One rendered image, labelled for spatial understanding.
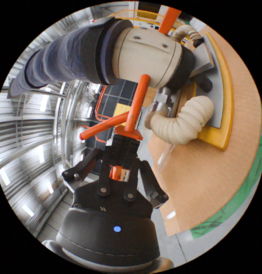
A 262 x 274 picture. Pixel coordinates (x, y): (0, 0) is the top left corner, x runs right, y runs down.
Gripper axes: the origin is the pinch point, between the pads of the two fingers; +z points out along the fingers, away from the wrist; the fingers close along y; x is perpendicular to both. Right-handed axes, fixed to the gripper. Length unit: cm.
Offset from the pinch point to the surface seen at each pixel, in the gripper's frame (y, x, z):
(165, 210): 54, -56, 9
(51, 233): -399, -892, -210
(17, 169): -520, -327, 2
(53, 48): -26.1, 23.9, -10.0
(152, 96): 37, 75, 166
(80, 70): -14.7, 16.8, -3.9
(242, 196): 108, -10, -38
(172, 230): 54, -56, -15
